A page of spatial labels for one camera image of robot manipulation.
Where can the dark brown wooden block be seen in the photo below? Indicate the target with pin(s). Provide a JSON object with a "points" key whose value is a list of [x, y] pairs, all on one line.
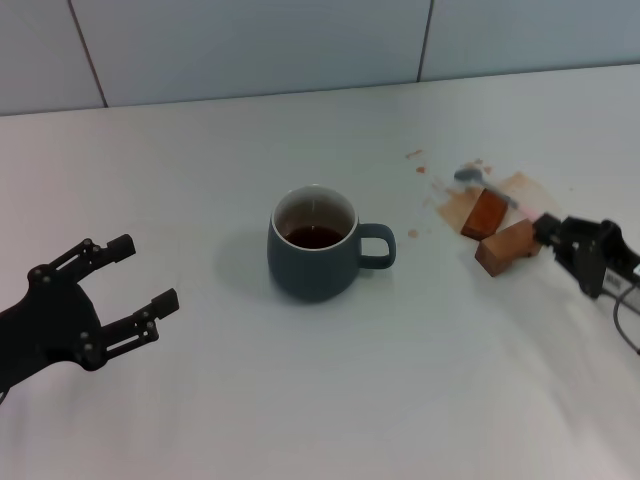
{"points": [[485, 215]]}

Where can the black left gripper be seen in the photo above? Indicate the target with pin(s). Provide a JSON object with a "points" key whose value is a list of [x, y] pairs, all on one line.
{"points": [[45, 325]]}

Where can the light brown wooden block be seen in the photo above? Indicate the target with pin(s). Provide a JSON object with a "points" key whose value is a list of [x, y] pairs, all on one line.
{"points": [[505, 247]]}

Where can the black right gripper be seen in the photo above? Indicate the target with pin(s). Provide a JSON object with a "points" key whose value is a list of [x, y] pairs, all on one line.
{"points": [[607, 260]]}

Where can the grey ceramic cup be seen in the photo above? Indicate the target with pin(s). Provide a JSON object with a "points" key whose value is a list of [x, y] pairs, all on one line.
{"points": [[312, 270]]}

